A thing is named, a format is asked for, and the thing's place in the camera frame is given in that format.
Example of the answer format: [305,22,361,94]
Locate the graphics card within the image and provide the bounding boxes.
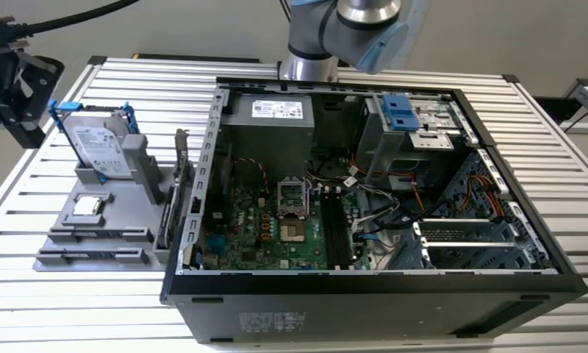
[155,126,197,251]

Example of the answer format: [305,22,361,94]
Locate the grey parts rack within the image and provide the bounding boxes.
[31,134,197,273]

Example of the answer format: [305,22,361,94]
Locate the metal socket cover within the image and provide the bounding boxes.
[276,176,309,218]

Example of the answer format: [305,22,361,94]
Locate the silver metal drive cage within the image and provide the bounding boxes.
[413,216,538,271]

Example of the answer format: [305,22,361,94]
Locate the hard disk in blue carrier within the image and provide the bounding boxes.
[45,97,138,184]

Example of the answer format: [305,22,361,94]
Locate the green motherboard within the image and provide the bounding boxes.
[199,179,373,271]

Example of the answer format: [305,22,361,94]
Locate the red yellow power wires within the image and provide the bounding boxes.
[457,173,504,224]

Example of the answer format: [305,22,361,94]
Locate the thick black camera cable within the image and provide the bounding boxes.
[0,0,142,51]

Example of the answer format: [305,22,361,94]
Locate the blue plastic bay latch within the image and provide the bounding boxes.
[378,94,416,132]

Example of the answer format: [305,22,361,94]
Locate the silver metal disk bay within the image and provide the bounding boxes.
[357,93,472,192]

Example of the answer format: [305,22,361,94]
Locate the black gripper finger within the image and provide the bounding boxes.
[5,54,65,149]

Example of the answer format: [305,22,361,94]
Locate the black red twisted wire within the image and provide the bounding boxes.
[230,157,271,195]

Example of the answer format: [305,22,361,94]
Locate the silver CPU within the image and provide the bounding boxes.
[73,196,103,216]

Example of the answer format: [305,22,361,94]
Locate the orange data wire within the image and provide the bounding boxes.
[349,152,426,214]

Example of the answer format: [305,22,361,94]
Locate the black wire bundle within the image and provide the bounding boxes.
[357,194,422,236]

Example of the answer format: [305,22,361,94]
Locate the black RAM slot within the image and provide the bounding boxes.
[320,188,342,271]
[330,188,354,271]

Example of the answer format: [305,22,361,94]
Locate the CPU socket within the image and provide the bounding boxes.
[278,218,309,243]

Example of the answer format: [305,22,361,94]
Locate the black block beside table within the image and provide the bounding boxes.
[533,96,582,123]

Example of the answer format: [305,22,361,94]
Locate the black open PC case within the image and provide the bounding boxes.
[158,75,588,345]

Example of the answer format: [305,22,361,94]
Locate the grey power supply unit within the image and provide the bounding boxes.
[221,91,318,183]

